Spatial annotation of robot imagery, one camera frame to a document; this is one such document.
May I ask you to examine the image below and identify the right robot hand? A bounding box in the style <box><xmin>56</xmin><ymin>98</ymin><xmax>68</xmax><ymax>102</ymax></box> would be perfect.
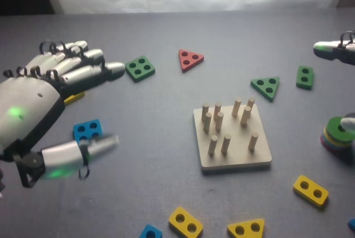
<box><xmin>313</xmin><ymin>30</ymin><xmax>355</xmax><ymax>161</ymax></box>

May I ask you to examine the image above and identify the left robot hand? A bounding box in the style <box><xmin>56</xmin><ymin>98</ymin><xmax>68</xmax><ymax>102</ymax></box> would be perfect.
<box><xmin>0</xmin><ymin>40</ymin><xmax>126</xmax><ymax>189</ymax></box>

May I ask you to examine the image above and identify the multicoloured ring stack cylinder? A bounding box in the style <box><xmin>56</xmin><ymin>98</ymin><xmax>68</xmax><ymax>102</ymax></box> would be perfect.
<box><xmin>320</xmin><ymin>115</ymin><xmax>354</xmax><ymax>155</ymax></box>

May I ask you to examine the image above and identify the green rectangle two-hole block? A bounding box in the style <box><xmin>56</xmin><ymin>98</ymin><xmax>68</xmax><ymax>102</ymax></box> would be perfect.
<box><xmin>295</xmin><ymin>65</ymin><xmax>315</xmax><ymax>90</ymax></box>

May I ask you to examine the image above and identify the yellow flat block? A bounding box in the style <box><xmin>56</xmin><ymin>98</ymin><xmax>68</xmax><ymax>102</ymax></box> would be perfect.
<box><xmin>63</xmin><ymin>91</ymin><xmax>86</xmax><ymax>106</ymax></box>

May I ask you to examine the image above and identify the blue square four-hole block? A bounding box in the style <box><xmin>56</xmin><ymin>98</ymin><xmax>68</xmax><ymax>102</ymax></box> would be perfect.
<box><xmin>73</xmin><ymin>119</ymin><xmax>104</xmax><ymax>146</ymax></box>

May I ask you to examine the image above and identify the green triangle three-hole block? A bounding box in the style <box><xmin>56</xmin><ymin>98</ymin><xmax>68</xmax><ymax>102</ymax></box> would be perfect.
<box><xmin>250</xmin><ymin>77</ymin><xmax>280</xmax><ymax>102</ymax></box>

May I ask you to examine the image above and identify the green square four-hole block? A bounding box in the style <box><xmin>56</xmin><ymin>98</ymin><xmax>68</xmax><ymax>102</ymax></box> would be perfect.
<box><xmin>124</xmin><ymin>55</ymin><xmax>156</xmax><ymax>83</ymax></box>

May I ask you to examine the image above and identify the red triangle three-hole block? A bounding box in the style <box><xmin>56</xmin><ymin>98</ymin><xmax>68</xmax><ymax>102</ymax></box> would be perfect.
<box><xmin>178</xmin><ymin>49</ymin><xmax>205</xmax><ymax>73</ymax></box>

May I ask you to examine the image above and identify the wooden peg board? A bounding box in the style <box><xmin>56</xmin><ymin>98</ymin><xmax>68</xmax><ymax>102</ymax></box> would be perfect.
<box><xmin>193</xmin><ymin>96</ymin><xmax>272</xmax><ymax>173</ymax></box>

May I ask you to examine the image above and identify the yellow rectangle two-hole block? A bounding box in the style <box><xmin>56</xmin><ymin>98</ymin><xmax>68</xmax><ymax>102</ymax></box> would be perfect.
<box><xmin>293</xmin><ymin>175</ymin><xmax>329</xmax><ymax>207</ymax></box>
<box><xmin>168</xmin><ymin>206</ymin><xmax>204</xmax><ymax>238</ymax></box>

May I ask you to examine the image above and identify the blue block with hole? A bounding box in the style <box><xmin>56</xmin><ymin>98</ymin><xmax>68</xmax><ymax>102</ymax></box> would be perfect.
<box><xmin>138</xmin><ymin>224</ymin><xmax>163</xmax><ymax>238</ymax></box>

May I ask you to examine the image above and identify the yellow triangle block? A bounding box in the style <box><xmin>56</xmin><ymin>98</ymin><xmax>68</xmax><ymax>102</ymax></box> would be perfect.
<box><xmin>227</xmin><ymin>218</ymin><xmax>266</xmax><ymax>238</ymax></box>

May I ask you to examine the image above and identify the grey table cloth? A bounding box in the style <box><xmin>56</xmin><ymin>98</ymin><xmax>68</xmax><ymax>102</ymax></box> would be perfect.
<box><xmin>0</xmin><ymin>9</ymin><xmax>355</xmax><ymax>238</ymax></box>

